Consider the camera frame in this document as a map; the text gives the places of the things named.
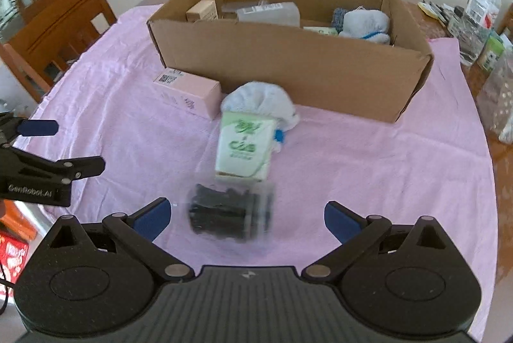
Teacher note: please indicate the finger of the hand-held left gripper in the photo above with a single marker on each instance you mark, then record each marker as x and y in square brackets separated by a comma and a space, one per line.
[86, 165]
[40, 128]

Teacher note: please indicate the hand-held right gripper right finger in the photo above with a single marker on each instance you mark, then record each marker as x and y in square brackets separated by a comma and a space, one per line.
[340, 218]

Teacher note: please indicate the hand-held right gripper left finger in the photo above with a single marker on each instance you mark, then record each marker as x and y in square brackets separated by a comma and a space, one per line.
[154, 216]

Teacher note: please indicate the clear pack of black items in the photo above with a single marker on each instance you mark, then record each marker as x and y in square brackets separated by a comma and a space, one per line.
[230, 212]

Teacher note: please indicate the large brown cardboard box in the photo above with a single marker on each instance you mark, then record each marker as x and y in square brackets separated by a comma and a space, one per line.
[300, 70]

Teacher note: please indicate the green white tissue pack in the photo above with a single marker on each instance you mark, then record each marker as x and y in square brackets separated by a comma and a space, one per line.
[320, 31]
[244, 150]

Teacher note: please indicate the small beige cardboard box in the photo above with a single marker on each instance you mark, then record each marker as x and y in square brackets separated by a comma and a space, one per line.
[202, 11]

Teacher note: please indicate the white sock with blue stripes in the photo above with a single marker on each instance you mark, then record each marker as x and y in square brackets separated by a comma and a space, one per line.
[366, 24]

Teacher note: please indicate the grey knitted sock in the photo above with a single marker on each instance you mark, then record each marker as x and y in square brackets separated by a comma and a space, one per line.
[340, 18]

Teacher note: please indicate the pink table cloth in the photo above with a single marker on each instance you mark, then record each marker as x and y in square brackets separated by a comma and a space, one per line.
[120, 150]

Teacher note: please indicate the red printed packet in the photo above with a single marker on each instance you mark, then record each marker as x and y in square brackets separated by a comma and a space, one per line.
[14, 247]

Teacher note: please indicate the wooden chair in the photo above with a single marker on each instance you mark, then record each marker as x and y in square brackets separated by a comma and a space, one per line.
[60, 30]

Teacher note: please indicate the pink cardboard box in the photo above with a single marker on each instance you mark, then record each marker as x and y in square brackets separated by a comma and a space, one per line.
[188, 90]

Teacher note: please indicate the white fluffy sock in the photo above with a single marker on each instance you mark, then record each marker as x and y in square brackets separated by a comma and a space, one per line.
[256, 96]

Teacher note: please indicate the clear plastic container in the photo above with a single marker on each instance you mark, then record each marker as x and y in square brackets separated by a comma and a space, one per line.
[499, 98]

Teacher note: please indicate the large clear plastic jar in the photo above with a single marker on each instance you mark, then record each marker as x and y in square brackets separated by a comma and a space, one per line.
[268, 14]

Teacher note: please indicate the small green label bottle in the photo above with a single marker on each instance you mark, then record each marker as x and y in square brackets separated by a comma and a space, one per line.
[489, 54]

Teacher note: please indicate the jar with black lid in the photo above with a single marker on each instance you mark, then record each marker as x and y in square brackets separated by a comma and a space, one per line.
[456, 22]

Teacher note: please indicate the pile of small packets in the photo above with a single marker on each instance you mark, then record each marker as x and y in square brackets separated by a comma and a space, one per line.
[435, 11]

